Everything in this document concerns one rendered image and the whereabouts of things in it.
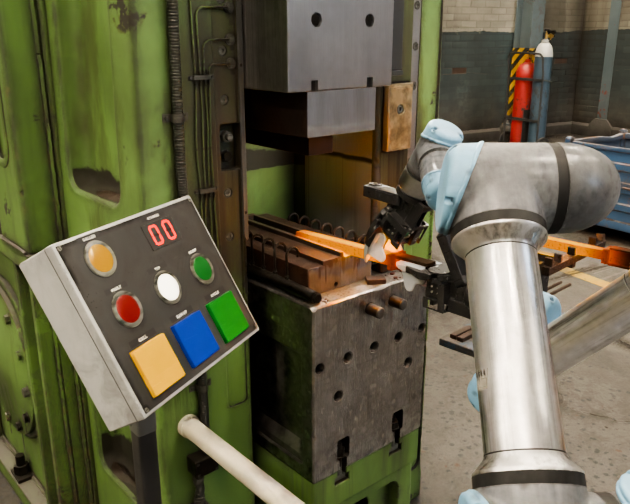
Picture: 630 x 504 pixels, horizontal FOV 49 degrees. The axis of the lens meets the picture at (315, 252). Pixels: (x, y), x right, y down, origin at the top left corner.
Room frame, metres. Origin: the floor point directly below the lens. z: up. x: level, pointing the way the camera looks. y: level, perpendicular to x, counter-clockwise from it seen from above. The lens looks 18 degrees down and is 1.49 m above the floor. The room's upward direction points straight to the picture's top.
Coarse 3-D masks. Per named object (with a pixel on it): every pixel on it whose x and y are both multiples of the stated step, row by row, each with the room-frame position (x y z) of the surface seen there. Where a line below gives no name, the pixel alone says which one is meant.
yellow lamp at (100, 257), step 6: (96, 246) 0.97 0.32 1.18; (102, 246) 0.98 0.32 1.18; (90, 252) 0.96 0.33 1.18; (96, 252) 0.97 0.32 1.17; (102, 252) 0.98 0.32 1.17; (108, 252) 0.99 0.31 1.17; (90, 258) 0.95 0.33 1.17; (96, 258) 0.96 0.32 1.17; (102, 258) 0.97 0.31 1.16; (108, 258) 0.98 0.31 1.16; (96, 264) 0.95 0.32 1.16; (102, 264) 0.96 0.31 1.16; (108, 264) 0.97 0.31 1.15; (102, 270) 0.96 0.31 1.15; (108, 270) 0.97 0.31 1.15
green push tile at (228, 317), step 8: (224, 296) 1.13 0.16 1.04; (232, 296) 1.15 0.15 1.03; (208, 304) 1.09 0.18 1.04; (216, 304) 1.10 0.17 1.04; (224, 304) 1.12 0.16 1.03; (232, 304) 1.13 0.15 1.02; (216, 312) 1.09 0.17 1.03; (224, 312) 1.11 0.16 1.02; (232, 312) 1.12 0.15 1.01; (240, 312) 1.14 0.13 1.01; (216, 320) 1.08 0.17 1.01; (224, 320) 1.09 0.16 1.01; (232, 320) 1.11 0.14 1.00; (240, 320) 1.13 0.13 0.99; (224, 328) 1.08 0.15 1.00; (232, 328) 1.10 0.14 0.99; (240, 328) 1.11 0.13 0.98; (224, 336) 1.07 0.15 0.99; (232, 336) 1.09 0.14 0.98
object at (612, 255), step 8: (552, 240) 1.67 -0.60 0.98; (560, 240) 1.67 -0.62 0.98; (568, 240) 1.67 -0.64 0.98; (552, 248) 1.66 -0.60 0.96; (560, 248) 1.65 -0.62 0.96; (584, 248) 1.61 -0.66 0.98; (592, 248) 1.60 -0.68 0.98; (600, 248) 1.60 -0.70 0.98; (608, 248) 1.58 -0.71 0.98; (616, 248) 1.57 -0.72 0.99; (624, 248) 1.57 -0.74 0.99; (592, 256) 1.59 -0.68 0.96; (600, 256) 1.58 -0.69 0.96; (608, 256) 1.57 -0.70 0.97; (616, 256) 1.56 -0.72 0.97; (624, 256) 1.55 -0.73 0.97; (608, 264) 1.57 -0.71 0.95; (616, 264) 1.56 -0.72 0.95; (624, 264) 1.55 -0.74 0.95
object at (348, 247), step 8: (296, 232) 1.64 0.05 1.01; (304, 232) 1.63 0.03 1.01; (312, 232) 1.63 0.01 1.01; (312, 240) 1.60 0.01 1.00; (320, 240) 1.57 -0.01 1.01; (328, 240) 1.55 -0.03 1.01; (336, 240) 1.55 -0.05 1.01; (344, 240) 1.55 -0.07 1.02; (336, 248) 1.53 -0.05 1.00; (344, 248) 1.51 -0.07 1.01; (352, 248) 1.49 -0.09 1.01; (360, 248) 1.47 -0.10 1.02; (360, 256) 1.47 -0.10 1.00; (392, 256) 1.39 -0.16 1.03; (400, 256) 1.38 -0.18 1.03; (408, 256) 1.38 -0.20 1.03; (416, 256) 1.38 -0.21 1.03; (392, 264) 1.39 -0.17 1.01; (424, 264) 1.33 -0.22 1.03; (432, 264) 1.34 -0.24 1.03
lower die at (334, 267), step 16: (256, 224) 1.75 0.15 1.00; (288, 224) 1.77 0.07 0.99; (256, 240) 1.66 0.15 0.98; (288, 240) 1.63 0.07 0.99; (304, 240) 1.60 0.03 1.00; (256, 256) 1.59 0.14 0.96; (272, 256) 1.54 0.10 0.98; (288, 256) 1.53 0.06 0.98; (304, 256) 1.52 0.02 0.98; (320, 256) 1.50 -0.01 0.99; (336, 256) 1.50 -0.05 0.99; (352, 256) 1.53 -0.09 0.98; (272, 272) 1.54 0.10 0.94; (288, 272) 1.49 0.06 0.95; (304, 272) 1.45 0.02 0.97; (320, 272) 1.46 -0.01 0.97; (336, 272) 1.50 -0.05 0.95; (352, 272) 1.53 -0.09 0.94; (368, 272) 1.56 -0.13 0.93; (320, 288) 1.46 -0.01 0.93
